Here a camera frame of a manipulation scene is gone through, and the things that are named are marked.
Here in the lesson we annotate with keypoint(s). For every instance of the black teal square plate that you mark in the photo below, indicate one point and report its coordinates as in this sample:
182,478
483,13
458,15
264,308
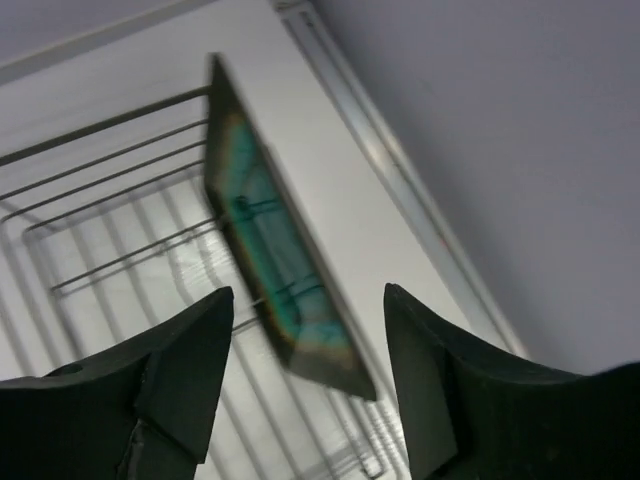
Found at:
302,312

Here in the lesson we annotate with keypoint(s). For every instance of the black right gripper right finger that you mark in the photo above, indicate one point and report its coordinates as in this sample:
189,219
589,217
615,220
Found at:
470,410

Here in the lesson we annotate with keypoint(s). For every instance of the grey wire dish rack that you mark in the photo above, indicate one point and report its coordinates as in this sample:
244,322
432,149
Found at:
105,233

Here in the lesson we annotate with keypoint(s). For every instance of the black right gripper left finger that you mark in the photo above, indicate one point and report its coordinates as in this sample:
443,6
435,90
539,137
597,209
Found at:
142,409

